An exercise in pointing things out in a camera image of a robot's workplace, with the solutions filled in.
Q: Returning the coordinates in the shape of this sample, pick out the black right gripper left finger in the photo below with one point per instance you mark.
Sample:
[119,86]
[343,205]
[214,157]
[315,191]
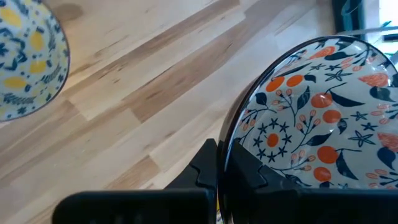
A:
[155,207]

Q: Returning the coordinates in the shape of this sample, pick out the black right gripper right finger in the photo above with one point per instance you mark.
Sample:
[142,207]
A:
[264,202]

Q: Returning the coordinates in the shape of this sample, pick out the large dark bowl orange print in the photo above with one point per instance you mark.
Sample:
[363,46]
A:
[326,102]

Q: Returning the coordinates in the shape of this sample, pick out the yellow bowl blue leaf print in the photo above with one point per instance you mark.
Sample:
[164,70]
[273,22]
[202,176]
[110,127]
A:
[31,62]

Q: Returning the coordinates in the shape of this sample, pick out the black rig frame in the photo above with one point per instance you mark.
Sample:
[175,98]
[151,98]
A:
[339,15]

